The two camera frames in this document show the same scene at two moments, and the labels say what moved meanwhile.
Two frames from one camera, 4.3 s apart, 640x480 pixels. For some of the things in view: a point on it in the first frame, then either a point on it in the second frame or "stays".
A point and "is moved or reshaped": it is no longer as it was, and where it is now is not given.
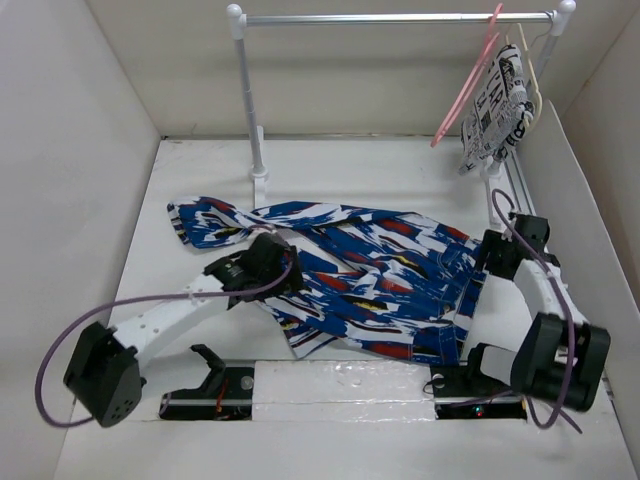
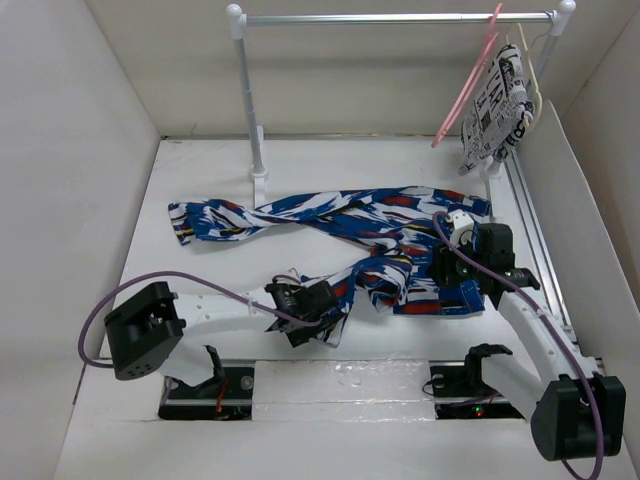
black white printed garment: [502, 111] stays
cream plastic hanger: [532, 75] stays
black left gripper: [291, 284] to [302, 335]
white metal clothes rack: [558, 17] stays
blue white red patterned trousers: [364, 276] is moved or reshaped
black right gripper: [491, 240] to [441, 258]
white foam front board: [322, 391] stays
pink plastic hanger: [460, 98] stays
